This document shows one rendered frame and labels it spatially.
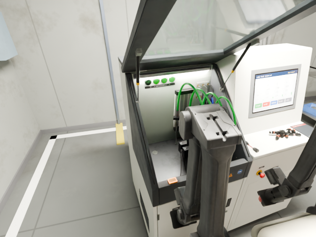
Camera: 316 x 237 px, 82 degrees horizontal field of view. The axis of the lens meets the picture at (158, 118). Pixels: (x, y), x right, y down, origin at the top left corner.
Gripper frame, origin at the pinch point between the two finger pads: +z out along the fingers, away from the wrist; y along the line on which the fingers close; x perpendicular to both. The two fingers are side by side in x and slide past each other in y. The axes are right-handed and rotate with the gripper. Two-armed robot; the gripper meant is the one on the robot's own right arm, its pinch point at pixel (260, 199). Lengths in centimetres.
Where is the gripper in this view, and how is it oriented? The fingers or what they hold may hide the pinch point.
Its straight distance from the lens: 112.8
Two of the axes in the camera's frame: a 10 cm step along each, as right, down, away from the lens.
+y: -9.8, 1.1, -1.8
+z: -0.9, 5.6, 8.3
